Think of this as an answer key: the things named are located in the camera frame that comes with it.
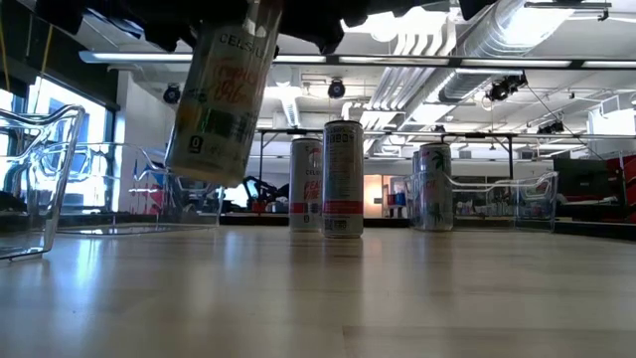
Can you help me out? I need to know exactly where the overhead light bar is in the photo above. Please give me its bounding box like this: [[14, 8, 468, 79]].
[[79, 49, 636, 71]]

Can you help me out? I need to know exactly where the black screen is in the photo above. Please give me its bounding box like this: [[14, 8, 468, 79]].
[[553, 157, 611, 198]]

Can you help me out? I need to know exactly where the silver ventilation duct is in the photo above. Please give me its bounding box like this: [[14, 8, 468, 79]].
[[436, 0, 577, 105]]

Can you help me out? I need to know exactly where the shelf rack with coloured bins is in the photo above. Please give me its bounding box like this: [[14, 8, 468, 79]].
[[129, 158, 170, 215]]

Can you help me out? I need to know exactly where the red cabinet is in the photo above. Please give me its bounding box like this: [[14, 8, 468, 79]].
[[606, 153, 636, 223]]

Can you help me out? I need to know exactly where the clear plastic bin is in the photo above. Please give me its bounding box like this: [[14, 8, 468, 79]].
[[57, 141, 225, 236], [0, 103, 86, 263], [404, 171, 558, 234]]

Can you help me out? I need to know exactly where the large window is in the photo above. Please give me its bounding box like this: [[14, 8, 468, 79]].
[[0, 74, 116, 215]]

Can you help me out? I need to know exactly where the black ceiling spotlight cluster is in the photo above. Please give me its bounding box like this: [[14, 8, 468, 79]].
[[484, 73, 529, 103], [535, 120, 566, 135]]

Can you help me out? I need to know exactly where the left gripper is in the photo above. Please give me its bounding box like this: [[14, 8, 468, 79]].
[[83, 0, 252, 54]]

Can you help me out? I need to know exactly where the black ceiling camera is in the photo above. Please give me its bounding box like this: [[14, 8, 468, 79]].
[[162, 83, 183, 105], [326, 78, 347, 100]]

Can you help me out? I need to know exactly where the yellow hanging strap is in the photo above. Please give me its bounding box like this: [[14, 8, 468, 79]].
[[0, 14, 10, 93], [42, 24, 54, 76]]

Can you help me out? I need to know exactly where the black background table frame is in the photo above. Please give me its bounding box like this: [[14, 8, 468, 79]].
[[255, 127, 636, 180]]

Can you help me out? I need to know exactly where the black track light rail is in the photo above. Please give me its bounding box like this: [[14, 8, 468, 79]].
[[524, 1, 612, 22]]

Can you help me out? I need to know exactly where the black aluminium table frame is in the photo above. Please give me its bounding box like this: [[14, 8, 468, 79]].
[[0, 212, 636, 244]]

